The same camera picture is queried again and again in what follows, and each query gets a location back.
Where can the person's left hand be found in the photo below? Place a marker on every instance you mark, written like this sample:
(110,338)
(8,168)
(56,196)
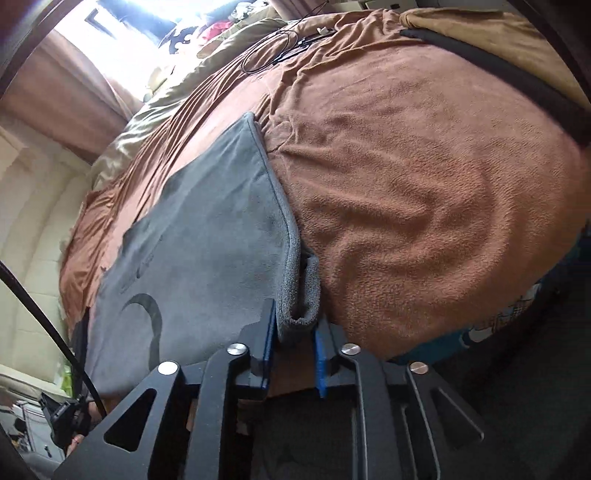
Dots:
(77,446)

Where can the pile of colourful clothes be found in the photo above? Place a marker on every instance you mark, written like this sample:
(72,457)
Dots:
(226,23)

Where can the black and white plush toy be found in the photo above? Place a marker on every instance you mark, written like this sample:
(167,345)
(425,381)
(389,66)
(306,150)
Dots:
(180,39)

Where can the green packet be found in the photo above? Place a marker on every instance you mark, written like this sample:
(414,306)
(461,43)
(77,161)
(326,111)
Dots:
(66,378)

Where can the pink curtain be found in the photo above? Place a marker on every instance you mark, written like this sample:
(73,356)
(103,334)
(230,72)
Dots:
(69,101)

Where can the beige duvet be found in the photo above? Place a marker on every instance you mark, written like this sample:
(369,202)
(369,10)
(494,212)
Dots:
(161,110)

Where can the cream padded headboard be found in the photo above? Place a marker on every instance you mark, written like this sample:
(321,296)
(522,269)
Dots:
(32,230)

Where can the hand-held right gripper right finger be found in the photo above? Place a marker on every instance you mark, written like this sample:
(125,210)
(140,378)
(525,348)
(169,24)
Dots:
(320,364)

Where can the brown folded cloth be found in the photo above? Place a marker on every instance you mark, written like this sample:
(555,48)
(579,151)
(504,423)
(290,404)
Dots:
(498,41)

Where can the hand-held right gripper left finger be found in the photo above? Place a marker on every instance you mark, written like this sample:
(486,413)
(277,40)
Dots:
(268,350)

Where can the brown fleece blanket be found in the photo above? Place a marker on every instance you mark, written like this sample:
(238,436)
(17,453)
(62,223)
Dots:
(415,194)

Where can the window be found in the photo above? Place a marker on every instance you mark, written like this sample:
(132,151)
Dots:
(138,27)

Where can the grey T-shirt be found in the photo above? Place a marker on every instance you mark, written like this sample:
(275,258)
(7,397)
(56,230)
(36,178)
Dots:
(207,240)

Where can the black rectangular frame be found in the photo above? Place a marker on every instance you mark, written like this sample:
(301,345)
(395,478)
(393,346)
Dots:
(300,44)

